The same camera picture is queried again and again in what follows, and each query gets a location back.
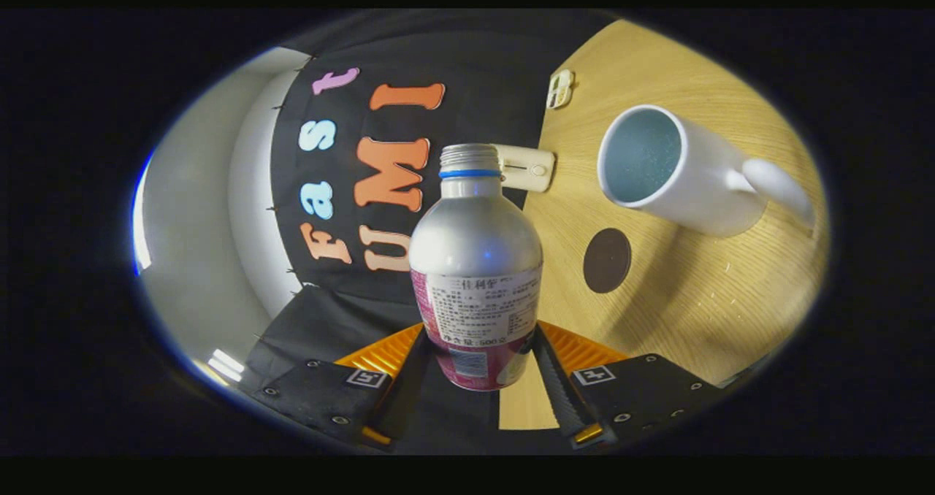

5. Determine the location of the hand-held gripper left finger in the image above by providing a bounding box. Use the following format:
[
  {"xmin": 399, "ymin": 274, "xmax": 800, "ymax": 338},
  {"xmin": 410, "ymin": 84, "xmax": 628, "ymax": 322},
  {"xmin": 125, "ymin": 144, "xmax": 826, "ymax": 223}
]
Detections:
[{"xmin": 252, "ymin": 323, "xmax": 432, "ymax": 452}]

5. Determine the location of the wooden table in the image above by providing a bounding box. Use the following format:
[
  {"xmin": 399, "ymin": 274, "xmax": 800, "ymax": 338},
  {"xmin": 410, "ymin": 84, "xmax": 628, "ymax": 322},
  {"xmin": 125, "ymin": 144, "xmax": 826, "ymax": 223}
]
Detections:
[{"xmin": 499, "ymin": 19, "xmax": 831, "ymax": 431}]

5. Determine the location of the black backdrop cloth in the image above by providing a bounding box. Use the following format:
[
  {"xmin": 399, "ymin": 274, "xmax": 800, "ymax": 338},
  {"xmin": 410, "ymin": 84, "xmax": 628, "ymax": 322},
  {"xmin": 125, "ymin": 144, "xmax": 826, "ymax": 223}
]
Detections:
[{"xmin": 241, "ymin": 9, "xmax": 622, "ymax": 437}]

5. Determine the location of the round brown coaster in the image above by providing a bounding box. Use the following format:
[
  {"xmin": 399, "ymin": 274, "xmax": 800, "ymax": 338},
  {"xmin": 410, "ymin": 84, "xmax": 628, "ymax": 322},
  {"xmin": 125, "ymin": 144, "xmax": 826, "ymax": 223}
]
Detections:
[{"xmin": 582, "ymin": 228, "xmax": 633, "ymax": 294}]

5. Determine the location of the silver bottle with red label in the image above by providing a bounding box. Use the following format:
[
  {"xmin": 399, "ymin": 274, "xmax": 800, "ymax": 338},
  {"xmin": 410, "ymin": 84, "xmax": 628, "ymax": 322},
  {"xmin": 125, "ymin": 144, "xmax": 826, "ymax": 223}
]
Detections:
[{"xmin": 408, "ymin": 143, "xmax": 545, "ymax": 392}]

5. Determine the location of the white cup with blue inside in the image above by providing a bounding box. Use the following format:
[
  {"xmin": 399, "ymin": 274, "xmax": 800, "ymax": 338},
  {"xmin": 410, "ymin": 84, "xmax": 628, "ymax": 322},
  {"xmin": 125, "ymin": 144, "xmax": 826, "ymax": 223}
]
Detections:
[{"xmin": 597, "ymin": 104, "xmax": 816, "ymax": 237}]

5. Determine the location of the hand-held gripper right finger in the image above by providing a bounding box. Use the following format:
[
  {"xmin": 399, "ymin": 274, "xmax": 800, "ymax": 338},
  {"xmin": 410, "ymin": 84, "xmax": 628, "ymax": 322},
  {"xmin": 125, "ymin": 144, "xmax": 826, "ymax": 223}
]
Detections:
[{"xmin": 532, "ymin": 321, "xmax": 724, "ymax": 448}]

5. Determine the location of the white divided condiment tray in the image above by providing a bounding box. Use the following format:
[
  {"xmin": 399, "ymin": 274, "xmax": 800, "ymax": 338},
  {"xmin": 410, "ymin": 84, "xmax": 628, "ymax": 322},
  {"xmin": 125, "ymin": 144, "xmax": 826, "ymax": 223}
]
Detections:
[{"xmin": 546, "ymin": 69, "xmax": 576, "ymax": 110}]

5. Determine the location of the small ceiling light panel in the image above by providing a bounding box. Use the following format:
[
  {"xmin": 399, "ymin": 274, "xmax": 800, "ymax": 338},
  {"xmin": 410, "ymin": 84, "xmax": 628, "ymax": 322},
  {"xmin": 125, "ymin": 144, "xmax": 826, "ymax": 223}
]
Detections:
[{"xmin": 208, "ymin": 349, "xmax": 245, "ymax": 383}]

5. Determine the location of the white toaster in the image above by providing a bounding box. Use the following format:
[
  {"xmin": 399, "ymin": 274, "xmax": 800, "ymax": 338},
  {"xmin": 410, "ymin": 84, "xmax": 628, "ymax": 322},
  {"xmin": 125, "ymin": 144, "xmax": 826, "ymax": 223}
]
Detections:
[{"xmin": 491, "ymin": 144, "xmax": 556, "ymax": 193}]

